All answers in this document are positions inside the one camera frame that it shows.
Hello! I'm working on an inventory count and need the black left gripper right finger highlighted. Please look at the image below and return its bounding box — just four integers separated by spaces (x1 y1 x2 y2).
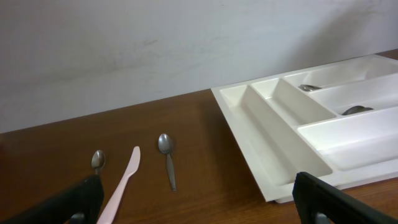
292 172 397 224

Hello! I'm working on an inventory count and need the pink plastic knife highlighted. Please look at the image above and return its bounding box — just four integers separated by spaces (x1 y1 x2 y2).
96 146 141 224

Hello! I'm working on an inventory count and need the large metal spoon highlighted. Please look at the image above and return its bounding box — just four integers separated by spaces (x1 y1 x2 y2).
298 85 321 91

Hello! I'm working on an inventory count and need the small teaspoon dark handle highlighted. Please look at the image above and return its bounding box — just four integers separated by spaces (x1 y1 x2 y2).
158 134 177 191

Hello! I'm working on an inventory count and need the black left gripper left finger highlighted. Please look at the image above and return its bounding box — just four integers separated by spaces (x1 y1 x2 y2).
3 174 104 223

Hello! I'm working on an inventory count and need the white plastic cutlery tray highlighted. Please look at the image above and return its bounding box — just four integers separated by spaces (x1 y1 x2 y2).
212 55 397 203

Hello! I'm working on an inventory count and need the metal fork in tray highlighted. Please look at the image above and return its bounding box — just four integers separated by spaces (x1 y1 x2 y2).
342 105 373 116

